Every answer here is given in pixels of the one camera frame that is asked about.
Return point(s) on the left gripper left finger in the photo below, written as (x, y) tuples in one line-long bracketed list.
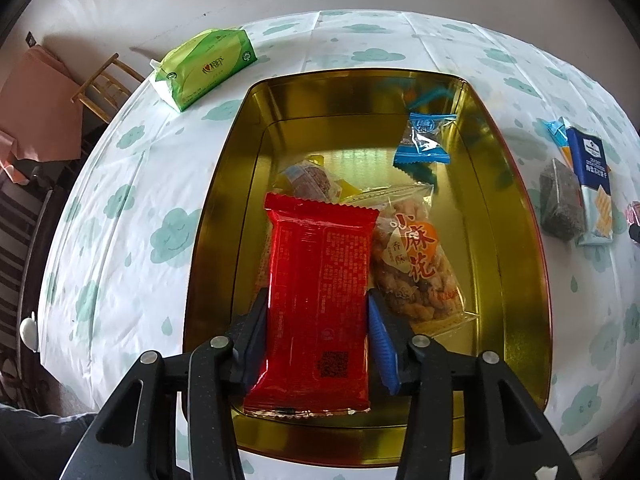
[(170, 418)]

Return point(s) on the red snack packet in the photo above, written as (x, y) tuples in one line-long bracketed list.
[(316, 351)]

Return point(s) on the twisted dough snack bag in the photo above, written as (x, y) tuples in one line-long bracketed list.
[(408, 265)]

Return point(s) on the dark seaweed snack block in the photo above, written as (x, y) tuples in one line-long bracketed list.
[(562, 212)]

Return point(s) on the blue soda cracker pack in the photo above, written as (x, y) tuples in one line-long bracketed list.
[(591, 169)]

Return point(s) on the blue dark candy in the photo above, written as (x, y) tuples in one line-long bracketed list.
[(420, 143)]

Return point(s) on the yellow small snack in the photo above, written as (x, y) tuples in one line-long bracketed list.
[(310, 180)]

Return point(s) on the clear orange snack bag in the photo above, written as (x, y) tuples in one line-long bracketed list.
[(262, 276)]

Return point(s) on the cloud print tablecloth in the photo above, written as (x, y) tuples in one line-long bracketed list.
[(118, 268)]

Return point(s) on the white trash bin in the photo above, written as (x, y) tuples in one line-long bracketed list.
[(29, 333)]

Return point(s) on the dark wooden bench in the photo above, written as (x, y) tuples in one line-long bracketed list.
[(28, 219)]

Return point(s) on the pink cloth covered furniture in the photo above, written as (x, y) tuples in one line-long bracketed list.
[(40, 121)]

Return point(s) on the wooden chair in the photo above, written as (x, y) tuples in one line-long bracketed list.
[(102, 93)]

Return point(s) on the green tissue pack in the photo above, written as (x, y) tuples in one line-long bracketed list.
[(185, 74)]

